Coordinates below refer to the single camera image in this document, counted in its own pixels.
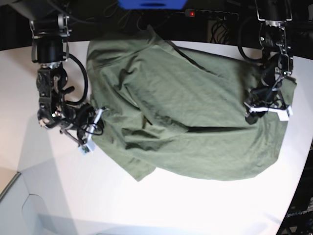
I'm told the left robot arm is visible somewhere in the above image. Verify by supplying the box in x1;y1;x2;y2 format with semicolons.
237;0;293;125

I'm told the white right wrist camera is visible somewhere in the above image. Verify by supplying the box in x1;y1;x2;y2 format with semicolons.
78;141;96;155

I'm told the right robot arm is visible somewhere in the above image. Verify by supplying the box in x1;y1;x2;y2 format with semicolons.
8;0;104;151

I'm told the green t-shirt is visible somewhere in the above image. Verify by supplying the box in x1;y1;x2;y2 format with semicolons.
86;28;296;181

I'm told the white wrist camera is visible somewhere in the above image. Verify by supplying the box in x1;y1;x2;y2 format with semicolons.
78;141;96;155
277;105;293;122

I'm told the blue box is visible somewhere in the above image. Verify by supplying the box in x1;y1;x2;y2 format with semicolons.
118;0;187;10

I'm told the black power strip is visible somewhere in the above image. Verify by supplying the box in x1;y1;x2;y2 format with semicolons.
184;9;239;21

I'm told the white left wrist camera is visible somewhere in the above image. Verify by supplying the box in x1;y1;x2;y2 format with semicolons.
277;105;293;122

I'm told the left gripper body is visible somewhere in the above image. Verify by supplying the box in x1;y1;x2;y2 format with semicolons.
244;88;289;117

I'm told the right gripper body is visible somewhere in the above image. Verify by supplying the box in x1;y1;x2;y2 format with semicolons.
60;105;107;147

